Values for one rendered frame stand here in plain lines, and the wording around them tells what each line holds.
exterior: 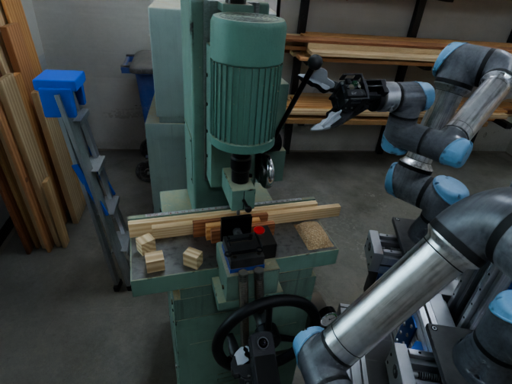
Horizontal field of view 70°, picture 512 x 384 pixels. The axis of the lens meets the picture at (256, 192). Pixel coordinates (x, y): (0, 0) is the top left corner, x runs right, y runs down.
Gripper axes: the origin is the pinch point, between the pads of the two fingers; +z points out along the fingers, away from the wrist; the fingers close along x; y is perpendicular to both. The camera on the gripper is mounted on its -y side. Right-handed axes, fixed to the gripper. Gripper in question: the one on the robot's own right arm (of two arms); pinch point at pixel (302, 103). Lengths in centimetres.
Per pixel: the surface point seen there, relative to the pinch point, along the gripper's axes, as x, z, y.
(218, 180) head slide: 6.1, 16.9, -34.1
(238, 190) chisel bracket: 13.5, 14.0, -22.3
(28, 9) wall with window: -186, 111, -168
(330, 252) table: 33.7, -12.5, -28.7
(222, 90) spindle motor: -4.2, 19.2, -0.2
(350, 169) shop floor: -60, -145, -217
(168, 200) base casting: 0, 31, -67
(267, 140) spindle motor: 5.3, 7.4, -8.7
